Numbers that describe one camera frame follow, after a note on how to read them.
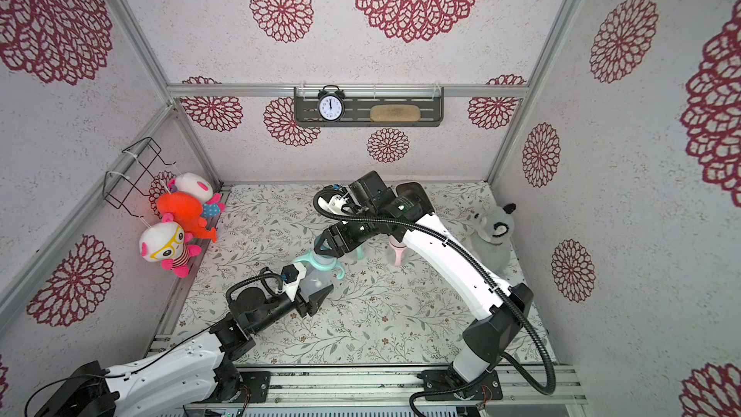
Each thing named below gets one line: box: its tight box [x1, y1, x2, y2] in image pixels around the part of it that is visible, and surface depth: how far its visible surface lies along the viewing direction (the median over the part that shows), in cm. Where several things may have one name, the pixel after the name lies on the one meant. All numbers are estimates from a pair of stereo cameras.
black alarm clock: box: [317, 83, 346, 123], surface depth 92 cm
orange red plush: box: [156, 191, 218, 244], surface depth 92 cm
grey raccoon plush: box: [470, 202, 517, 277], surface depth 85 cm
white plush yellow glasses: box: [138, 212, 202, 278], surface depth 83 cm
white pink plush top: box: [167, 172, 226, 214], surface depth 97 cm
